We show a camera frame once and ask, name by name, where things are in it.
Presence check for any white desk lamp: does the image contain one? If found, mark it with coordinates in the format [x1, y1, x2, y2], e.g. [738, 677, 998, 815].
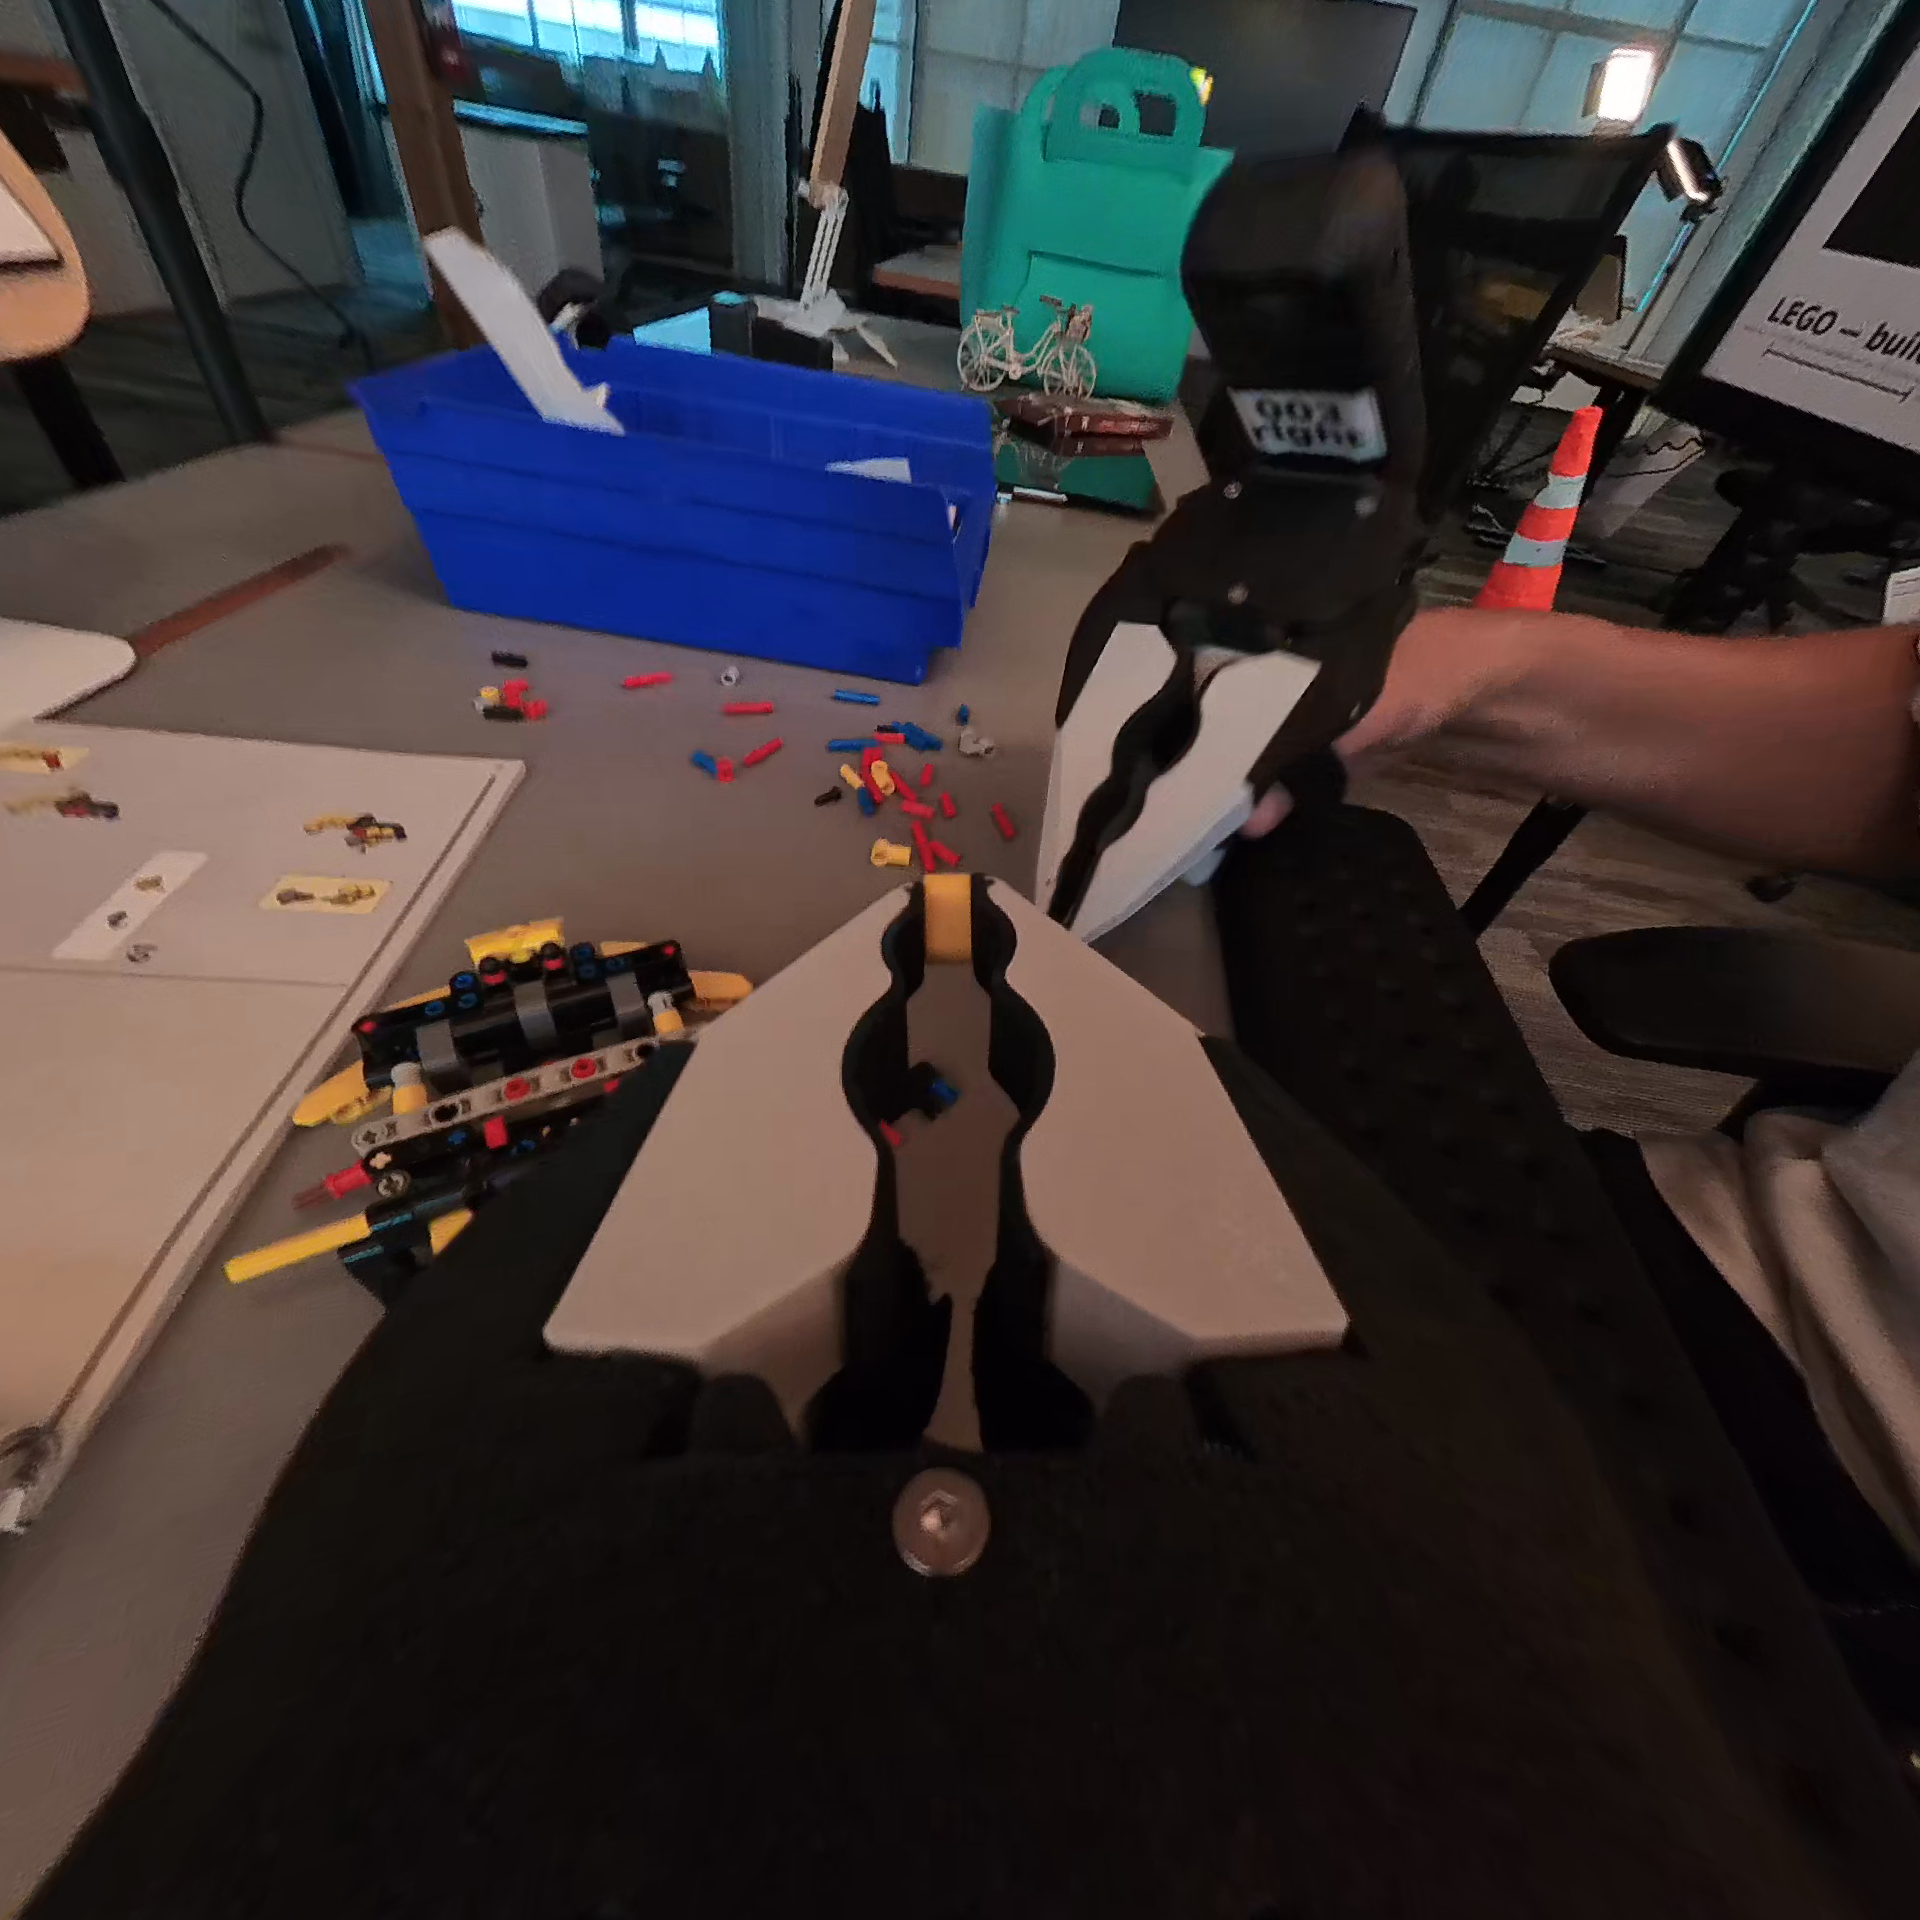
[753, 0, 907, 371]

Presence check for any lego car model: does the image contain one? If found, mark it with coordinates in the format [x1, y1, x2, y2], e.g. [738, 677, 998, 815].
[226, 921, 753, 1306]

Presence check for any brown wooden pillar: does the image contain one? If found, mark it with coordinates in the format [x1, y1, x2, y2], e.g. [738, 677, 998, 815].
[366, 0, 483, 347]

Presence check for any black perforated chair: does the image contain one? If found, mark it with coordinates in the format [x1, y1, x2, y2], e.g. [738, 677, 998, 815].
[1209, 800, 1920, 1786]

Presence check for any black and white sign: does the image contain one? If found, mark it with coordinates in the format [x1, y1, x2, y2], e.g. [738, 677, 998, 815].
[1692, 0, 1920, 452]

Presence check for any pile of red blue pins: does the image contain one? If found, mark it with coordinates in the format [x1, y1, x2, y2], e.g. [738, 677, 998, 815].
[624, 665, 1020, 872]

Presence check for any person's right forearm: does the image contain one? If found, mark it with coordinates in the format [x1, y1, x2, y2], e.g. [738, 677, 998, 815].
[1504, 612, 1920, 882]

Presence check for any black cable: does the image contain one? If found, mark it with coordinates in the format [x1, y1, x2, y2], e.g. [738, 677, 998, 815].
[145, 0, 365, 304]

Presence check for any orange traffic cone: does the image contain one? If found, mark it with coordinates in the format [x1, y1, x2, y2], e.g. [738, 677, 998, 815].
[1468, 408, 1603, 617]

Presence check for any black mesh chair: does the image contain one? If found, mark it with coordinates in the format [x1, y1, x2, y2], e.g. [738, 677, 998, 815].
[1333, 113, 1675, 515]

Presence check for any black metal pole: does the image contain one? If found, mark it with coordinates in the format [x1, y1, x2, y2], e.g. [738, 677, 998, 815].
[42, 0, 269, 445]

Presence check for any teal felt bag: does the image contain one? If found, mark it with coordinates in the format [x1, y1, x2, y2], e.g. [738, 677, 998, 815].
[959, 42, 1237, 408]

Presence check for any person's right hand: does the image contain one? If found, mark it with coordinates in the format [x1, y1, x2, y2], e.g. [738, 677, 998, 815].
[1242, 612, 1509, 836]

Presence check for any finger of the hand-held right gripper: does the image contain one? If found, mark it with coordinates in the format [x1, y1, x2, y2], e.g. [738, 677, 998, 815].
[1055, 652, 1322, 946]
[1036, 621, 1189, 921]

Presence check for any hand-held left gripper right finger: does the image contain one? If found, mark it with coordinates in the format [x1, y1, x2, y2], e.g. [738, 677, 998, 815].
[969, 882, 1348, 1381]

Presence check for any lego instruction booklet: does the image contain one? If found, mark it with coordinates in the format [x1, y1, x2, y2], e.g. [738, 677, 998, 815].
[0, 720, 532, 1531]

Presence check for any blue plastic bin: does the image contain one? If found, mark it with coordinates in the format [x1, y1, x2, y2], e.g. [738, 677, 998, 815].
[351, 339, 998, 690]

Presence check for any black monitor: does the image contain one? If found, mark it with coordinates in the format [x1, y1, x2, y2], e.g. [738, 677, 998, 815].
[1113, 0, 1420, 151]

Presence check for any brown flat box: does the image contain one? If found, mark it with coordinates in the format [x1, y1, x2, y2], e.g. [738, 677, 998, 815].
[998, 396, 1176, 445]

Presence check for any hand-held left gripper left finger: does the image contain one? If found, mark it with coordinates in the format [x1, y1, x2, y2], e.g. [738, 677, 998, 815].
[544, 882, 918, 1370]

